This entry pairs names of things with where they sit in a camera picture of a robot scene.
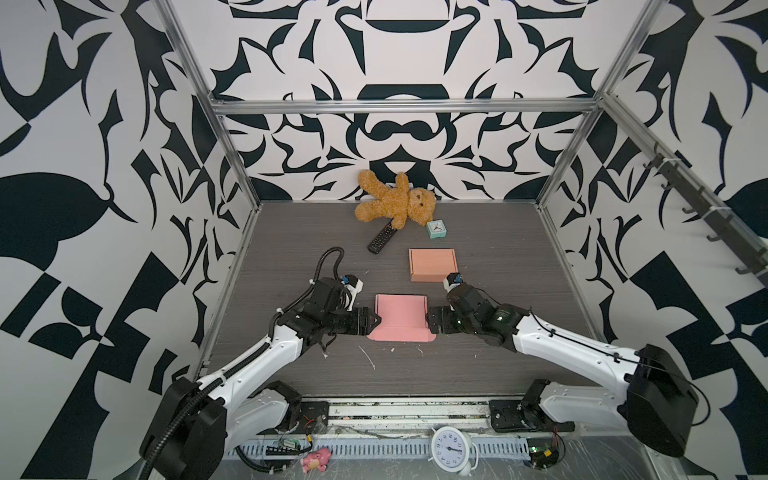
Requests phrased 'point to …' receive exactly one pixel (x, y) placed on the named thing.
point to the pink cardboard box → (403, 318)
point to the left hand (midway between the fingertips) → (373, 314)
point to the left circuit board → (289, 447)
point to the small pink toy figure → (316, 460)
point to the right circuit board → (542, 452)
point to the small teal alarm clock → (436, 229)
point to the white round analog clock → (452, 449)
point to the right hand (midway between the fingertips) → (438, 314)
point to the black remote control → (383, 239)
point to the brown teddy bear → (399, 203)
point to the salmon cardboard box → (431, 265)
